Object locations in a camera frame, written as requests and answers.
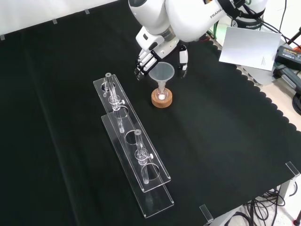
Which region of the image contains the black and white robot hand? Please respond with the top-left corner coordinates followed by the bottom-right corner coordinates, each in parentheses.
top-left (134, 26), bottom-right (189, 82)

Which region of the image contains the clear plastic funnel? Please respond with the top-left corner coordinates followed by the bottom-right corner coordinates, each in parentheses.
top-left (148, 62), bottom-right (175, 95)

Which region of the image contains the glass round-bottom flask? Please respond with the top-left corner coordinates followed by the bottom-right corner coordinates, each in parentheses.
top-left (154, 84), bottom-right (170, 103)

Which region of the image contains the clear acrylic funnel stand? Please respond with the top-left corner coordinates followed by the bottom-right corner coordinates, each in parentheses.
top-left (93, 72), bottom-right (175, 219)

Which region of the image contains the pale board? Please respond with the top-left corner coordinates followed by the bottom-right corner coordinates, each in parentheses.
top-left (218, 26), bottom-right (282, 72)

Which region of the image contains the grey metal plate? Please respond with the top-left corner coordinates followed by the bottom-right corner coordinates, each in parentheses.
top-left (236, 65), bottom-right (279, 86)

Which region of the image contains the black bench cloth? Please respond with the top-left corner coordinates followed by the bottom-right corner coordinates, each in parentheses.
top-left (0, 0), bottom-right (301, 226)

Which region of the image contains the black power adapter yellow label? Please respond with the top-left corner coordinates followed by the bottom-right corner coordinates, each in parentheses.
top-left (275, 45), bottom-right (301, 64)

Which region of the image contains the black tripod leg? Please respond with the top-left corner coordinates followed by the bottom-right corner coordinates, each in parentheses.
top-left (285, 25), bottom-right (301, 45)

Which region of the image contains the grey table leg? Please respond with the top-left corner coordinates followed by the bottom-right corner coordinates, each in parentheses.
top-left (278, 176), bottom-right (297, 201)

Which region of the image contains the cork ring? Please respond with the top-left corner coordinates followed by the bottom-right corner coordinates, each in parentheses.
top-left (151, 90), bottom-right (174, 109)

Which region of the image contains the black floor cable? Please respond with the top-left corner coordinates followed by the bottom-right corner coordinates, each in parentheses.
top-left (235, 188), bottom-right (301, 226)

